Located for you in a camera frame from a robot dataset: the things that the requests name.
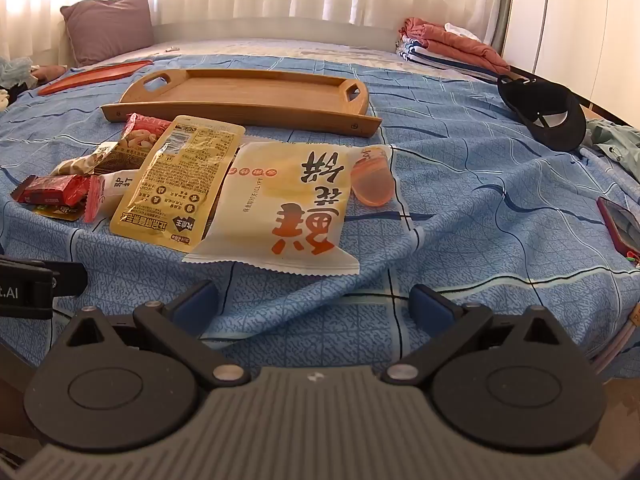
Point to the black cap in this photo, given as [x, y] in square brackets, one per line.
[550, 130]

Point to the crumpled teal cloth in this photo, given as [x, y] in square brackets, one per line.
[15, 72]

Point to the purple pillow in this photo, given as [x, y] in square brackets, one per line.
[107, 27]

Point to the blue plaid bed sheet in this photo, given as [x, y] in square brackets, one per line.
[475, 185]

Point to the teal jacket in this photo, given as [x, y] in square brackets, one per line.
[617, 147]

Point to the cream cloth bag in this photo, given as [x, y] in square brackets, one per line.
[4, 99]

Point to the quilted white mattress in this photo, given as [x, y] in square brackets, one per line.
[300, 49]

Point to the orange jelly cup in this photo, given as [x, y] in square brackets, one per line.
[372, 185]

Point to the beige headboard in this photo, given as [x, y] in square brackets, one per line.
[280, 30]

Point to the small yellow green snack packet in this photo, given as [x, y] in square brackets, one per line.
[60, 211]

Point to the pink soft item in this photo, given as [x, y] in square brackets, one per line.
[50, 72]

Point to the folded blue striped blanket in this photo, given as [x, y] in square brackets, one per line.
[425, 57]

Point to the small white red snack packet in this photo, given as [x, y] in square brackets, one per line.
[112, 190]

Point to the white cloth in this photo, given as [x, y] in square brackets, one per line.
[460, 30]

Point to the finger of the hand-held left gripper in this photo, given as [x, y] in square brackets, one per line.
[70, 280]

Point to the folded blankets stack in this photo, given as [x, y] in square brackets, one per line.
[465, 50]

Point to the black cloth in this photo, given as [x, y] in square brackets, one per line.
[22, 89]

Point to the white wardrobe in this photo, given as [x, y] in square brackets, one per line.
[575, 20]

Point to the large cream snack packet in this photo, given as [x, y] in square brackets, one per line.
[280, 200]

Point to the brown sunflower seed packet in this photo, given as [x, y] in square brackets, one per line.
[115, 160]

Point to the red phone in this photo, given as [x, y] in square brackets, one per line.
[612, 220]

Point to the grey-green curtain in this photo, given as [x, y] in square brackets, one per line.
[502, 5]

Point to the orange plastic tray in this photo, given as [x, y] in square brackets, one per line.
[90, 76]

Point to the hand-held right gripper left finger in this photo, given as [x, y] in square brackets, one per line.
[187, 310]

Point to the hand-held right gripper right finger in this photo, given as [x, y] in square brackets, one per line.
[422, 310]

